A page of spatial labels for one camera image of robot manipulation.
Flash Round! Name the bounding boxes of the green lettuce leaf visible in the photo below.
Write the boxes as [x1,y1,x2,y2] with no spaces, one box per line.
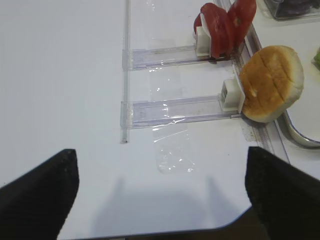
[312,48,320,70]

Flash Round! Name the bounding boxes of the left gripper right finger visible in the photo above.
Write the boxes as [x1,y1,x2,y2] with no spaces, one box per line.
[244,146,320,240]

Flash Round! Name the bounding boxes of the clear track tomato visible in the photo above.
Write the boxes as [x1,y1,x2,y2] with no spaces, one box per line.
[122,45,239,71]

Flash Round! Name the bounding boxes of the leaning bread bun slice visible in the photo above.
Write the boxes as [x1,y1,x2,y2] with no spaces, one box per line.
[239,45,305,123]

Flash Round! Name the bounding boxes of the inner tomato slice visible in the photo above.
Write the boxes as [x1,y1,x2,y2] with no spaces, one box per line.
[227,0,257,48]

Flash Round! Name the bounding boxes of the outer tomato slice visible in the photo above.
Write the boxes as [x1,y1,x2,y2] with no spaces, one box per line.
[193,13,202,34]

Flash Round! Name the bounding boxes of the white pusher block tomato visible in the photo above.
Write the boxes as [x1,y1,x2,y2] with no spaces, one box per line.
[193,13,212,58]

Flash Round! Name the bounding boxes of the clear plastic container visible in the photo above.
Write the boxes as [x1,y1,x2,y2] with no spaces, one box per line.
[264,0,320,21]

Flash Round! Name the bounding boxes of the clear tape patch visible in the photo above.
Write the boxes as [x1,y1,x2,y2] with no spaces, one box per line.
[147,37,197,176]

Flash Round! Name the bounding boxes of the purple cabbage leaf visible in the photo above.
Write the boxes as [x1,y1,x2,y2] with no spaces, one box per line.
[277,0,320,17]

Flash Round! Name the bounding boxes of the clear rail left of tray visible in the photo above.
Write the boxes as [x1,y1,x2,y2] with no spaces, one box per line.
[232,24,290,162]

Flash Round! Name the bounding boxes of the clear track bread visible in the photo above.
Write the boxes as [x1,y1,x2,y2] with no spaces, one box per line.
[120,95,242,129]

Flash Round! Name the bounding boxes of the metal baking tray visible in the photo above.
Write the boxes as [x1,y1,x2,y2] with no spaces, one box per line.
[253,0,320,147]

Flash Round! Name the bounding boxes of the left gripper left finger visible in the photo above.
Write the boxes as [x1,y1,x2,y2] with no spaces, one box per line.
[0,149,80,240]

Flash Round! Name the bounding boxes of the white pusher block bread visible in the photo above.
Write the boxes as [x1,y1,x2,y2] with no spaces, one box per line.
[219,64,246,114]

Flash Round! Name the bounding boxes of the middle tomato slice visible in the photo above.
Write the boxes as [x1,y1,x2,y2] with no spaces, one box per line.
[200,2,235,58]

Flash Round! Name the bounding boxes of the tomato slice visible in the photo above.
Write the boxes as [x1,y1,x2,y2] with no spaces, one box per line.
[227,0,257,48]
[193,13,202,34]
[200,2,235,58]

